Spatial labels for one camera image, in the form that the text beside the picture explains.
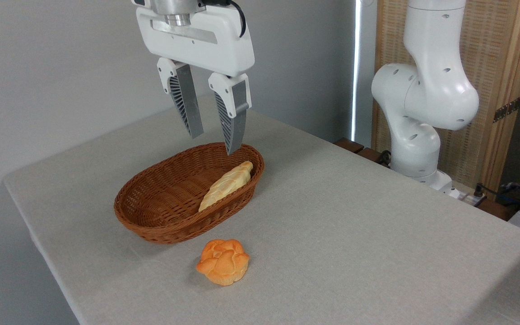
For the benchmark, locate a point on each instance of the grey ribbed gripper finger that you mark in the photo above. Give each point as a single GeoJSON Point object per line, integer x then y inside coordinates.
{"type": "Point", "coordinates": [190, 106]}
{"type": "Point", "coordinates": [236, 122]}

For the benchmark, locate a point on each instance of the metal screen hinge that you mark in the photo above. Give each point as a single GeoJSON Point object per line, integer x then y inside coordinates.
{"type": "Point", "coordinates": [507, 109]}

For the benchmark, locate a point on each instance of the orange round bread roll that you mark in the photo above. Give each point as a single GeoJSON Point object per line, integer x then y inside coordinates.
{"type": "Point", "coordinates": [223, 262]}

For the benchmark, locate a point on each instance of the brown wicker basket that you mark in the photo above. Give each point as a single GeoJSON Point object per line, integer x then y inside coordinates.
{"type": "Point", "coordinates": [151, 216]}

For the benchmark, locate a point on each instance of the white power strip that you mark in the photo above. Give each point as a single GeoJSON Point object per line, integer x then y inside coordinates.
{"type": "Point", "coordinates": [465, 195]}

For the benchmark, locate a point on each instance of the brown wooden platform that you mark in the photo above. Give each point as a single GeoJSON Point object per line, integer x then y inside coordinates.
{"type": "Point", "coordinates": [350, 145]}

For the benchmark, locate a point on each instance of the pale long bread loaf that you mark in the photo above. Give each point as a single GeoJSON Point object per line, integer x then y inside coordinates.
{"type": "Point", "coordinates": [226, 184]}

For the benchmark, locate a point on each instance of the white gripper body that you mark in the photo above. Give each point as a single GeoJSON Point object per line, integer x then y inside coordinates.
{"type": "Point", "coordinates": [206, 47]}

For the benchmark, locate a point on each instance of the white vertical light strip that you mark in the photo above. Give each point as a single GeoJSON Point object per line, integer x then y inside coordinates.
{"type": "Point", "coordinates": [355, 67]}

